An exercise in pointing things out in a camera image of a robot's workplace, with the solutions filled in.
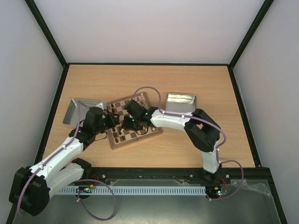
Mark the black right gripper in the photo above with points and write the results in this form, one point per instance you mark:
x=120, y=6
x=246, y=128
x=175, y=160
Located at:
x=128, y=122

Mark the dark chess pieces group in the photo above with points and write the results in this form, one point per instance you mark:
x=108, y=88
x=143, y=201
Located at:
x=114, y=134

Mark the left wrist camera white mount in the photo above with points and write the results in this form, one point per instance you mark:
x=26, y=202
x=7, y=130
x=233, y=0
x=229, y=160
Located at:
x=102, y=105

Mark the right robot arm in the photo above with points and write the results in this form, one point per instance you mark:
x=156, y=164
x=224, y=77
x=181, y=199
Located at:
x=203, y=132

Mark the gold metal tin tray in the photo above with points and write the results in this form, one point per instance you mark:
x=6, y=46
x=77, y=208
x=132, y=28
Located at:
x=181, y=102

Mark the light blue slotted cable duct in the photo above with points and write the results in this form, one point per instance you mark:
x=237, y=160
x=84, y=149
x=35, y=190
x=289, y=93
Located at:
x=136, y=190

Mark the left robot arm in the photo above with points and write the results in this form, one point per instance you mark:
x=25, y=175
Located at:
x=33, y=187

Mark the white pieces on board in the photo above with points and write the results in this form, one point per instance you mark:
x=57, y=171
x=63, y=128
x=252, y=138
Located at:
x=145, y=102

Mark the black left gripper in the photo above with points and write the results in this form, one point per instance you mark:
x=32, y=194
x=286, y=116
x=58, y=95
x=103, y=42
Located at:
x=113, y=122

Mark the wooden chess board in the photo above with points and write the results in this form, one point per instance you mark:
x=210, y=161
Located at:
x=131, y=137

